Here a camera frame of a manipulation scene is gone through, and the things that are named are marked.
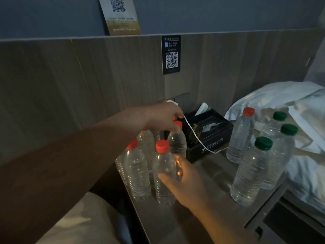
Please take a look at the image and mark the person's left hand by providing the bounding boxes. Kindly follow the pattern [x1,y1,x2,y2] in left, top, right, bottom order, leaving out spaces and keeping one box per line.
[143,102,185,132]

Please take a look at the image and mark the red cap water bottle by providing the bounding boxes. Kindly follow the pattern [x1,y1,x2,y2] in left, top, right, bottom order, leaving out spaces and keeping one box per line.
[137,128,157,172]
[152,139,178,207]
[124,139,152,201]
[167,120,187,181]
[115,152,128,186]
[226,107,256,164]

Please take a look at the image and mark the white cloth bag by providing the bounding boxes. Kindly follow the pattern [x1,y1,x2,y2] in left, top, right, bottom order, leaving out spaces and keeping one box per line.
[254,88,325,156]

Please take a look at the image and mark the black tissue box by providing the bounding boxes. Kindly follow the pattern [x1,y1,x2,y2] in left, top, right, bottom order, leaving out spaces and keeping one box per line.
[182,108,234,164]

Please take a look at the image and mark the black code sign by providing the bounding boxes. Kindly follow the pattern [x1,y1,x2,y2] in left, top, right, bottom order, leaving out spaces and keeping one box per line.
[161,35,181,75]

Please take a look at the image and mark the white bed duvet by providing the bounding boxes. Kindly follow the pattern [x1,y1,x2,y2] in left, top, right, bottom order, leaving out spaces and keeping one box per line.
[224,81,325,215]

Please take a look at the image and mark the person's right hand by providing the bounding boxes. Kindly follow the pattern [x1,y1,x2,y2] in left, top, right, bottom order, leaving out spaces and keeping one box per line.
[158,154,213,212]

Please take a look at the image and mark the person's left forearm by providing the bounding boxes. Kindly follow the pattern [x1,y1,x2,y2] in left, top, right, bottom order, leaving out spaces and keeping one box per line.
[0,108,148,244]

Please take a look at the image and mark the person's right forearm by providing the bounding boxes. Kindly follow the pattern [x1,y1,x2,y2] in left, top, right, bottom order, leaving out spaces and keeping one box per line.
[190,201,260,244]

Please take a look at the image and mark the white and gold code card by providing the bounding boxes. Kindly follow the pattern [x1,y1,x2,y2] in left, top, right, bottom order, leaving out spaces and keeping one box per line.
[98,0,142,36]

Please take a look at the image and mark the white pillow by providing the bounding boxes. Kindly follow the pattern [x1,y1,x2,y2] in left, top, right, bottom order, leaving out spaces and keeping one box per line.
[35,191,133,244]

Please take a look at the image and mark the white charging cable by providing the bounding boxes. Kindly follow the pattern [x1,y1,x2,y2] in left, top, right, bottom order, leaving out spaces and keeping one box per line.
[183,115,229,154]

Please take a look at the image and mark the green cap water bottle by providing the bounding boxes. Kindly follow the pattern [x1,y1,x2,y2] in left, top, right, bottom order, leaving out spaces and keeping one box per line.
[259,111,288,140]
[230,136,274,207]
[261,124,299,190]

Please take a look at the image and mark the white tissue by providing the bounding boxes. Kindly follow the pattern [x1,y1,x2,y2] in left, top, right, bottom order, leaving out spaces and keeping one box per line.
[194,102,212,117]

